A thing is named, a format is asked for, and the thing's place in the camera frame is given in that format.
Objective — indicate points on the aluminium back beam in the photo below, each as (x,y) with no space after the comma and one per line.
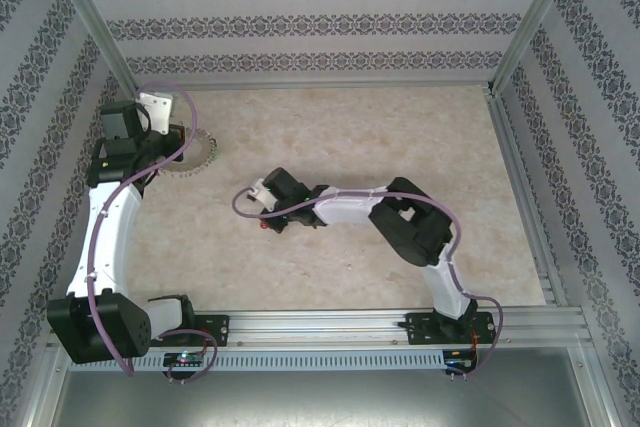
(310,85)

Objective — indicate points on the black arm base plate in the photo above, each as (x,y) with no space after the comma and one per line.
(217,332)
(417,332)

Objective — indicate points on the aluminium mounting rail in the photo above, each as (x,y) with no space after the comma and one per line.
(320,328)

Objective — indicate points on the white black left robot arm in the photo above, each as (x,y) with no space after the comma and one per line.
(117,243)

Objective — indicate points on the aluminium side rail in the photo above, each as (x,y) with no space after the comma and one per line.
(515,162)

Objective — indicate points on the small circuit board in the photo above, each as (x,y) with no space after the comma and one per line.
(457,362)
(182,360)

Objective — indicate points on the aluminium frame post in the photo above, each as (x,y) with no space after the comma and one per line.
(531,22)
(95,22)

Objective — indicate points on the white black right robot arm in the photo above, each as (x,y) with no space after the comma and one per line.
(350,209)

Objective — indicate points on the red tag key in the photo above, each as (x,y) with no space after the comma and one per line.
(265,224)

